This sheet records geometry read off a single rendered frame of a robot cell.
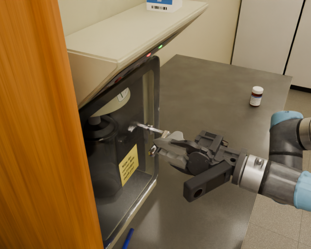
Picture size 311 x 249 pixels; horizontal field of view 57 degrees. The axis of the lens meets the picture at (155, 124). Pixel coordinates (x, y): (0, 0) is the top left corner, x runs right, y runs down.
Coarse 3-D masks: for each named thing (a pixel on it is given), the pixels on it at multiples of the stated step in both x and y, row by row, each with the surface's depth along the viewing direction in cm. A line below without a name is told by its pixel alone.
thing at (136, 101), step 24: (144, 72) 62; (120, 96) 56; (144, 96) 65; (96, 120) 51; (120, 120) 58; (144, 120) 69; (96, 144) 53; (120, 144) 61; (144, 144) 73; (96, 168) 55; (144, 168) 77; (96, 192) 58; (120, 192) 68; (144, 192) 82; (120, 216) 72
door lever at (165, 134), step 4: (152, 128) 74; (152, 132) 74; (156, 132) 73; (160, 132) 73; (164, 132) 72; (168, 132) 72; (160, 136) 71; (164, 136) 71; (152, 148) 67; (156, 148) 68; (148, 152) 67; (152, 152) 67; (156, 152) 68; (152, 156) 67
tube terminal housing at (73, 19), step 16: (64, 0) 38; (80, 0) 41; (96, 0) 44; (112, 0) 47; (128, 0) 52; (144, 0) 56; (64, 16) 39; (80, 16) 42; (96, 16) 45; (64, 32) 40; (96, 96) 51
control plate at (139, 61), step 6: (162, 42) 48; (156, 48) 49; (150, 54) 51; (138, 60) 43; (132, 66) 45; (120, 72) 39; (126, 72) 47; (114, 78) 39; (108, 84) 42; (102, 90) 44
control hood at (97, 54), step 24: (96, 24) 44; (120, 24) 44; (144, 24) 44; (168, 24) 44; (72, 48) 36; (96, 48) 36; (120, 48) 36; (144, 48) 38; (72, 72) 38; (96, 72) 36
